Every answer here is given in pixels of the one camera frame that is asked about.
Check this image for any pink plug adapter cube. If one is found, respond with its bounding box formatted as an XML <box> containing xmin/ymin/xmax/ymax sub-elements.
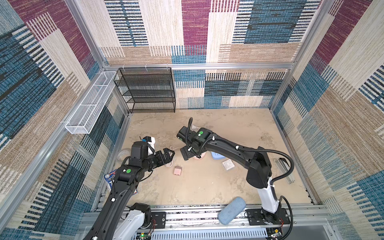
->
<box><xmin>173</xmin><ymin>166</ymin><xmax>183</xmax><ymax>176</ymax></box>

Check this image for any white square adapter cube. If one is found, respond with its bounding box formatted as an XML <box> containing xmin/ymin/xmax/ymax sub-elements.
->
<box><xmin>222</xmin><ymin>159</ymin><xmax>235</xmax><ymax>171</ymax></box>

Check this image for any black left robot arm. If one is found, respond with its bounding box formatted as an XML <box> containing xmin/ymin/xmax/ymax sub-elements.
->
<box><xmin>85</xmin><ymin>141</ymin><xmax>175</xmax><ymax>240</ymax></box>

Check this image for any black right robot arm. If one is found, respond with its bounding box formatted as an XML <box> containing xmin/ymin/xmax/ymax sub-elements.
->
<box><xmin>177</xmin><ymin>118</ymin><xmax>295</xmax><ymax>224</ymax></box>

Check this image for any pink round power strip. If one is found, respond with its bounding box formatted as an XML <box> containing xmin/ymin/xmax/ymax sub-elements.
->
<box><xmin>193</xmin><ymin>152</ymin><xmax>206</xmax><ymax>160</ymax></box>

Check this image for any blue square power strip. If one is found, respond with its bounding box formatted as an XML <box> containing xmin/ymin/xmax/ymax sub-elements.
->
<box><xmin>211</xmin><ymin>152</ymin><xmax>227</xmax><ymax>160</ymax></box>

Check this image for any clear tape roll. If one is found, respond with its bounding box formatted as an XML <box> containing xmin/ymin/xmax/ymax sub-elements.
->
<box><xmin>117</xmin><ymin>149</ymin><xmax>131</xmax><ymax>162</ymax></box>

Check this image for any blue printed booklet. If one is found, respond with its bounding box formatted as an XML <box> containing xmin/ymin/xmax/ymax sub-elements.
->
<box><xmin>104</xmin><ymin>169</ymin><xmax>117</xmax><ymax>192</ymax></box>

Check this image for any silver stapler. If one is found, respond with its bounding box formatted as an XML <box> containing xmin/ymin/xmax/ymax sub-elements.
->
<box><xmin>274</xmin><ymin>158</ymin><xmax>296</xmax><ymax>184</ymax></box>

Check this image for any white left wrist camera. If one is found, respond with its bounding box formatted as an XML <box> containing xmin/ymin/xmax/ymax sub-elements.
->
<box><xmin>142</xmin><ymin>136</ymin><xmax>156</xmax><ymax>155</ymax></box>

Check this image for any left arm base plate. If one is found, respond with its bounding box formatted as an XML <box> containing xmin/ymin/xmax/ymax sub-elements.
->
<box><xmin>123</xmin><ymin>211</ymin><xmax>167</xmax><ymax>231</ymax></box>

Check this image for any black wire shelf rack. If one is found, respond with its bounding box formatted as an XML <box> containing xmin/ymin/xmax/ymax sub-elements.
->
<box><xmin>115</xmin><ymin>67</ymin><xmax>176</xmax><ymax>114</ymax></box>

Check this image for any white wire mesh basket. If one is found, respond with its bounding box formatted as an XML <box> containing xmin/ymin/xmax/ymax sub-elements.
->
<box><xmin>65</xmin><ymin>72</ymin><xmax>117</xmax><ymax>135</ymax></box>

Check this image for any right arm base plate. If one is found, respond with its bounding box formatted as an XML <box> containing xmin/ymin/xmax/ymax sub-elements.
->
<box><xmin>245</xmin><ymin>208</ymin><xmax>291</xmax><ymax>226</ymax></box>

